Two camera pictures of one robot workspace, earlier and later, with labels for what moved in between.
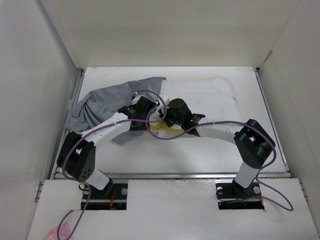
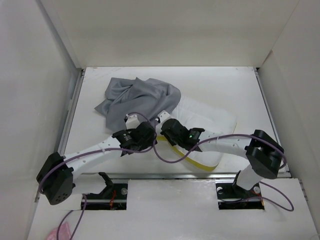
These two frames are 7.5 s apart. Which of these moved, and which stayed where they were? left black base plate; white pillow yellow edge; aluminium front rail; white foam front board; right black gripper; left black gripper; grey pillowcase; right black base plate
Moved: right black gripper; white pillow yellow edge; grey pillowcase; left black gripper
Stayed: white foam front board; left black base plate; aluminium front rail; right black base plate
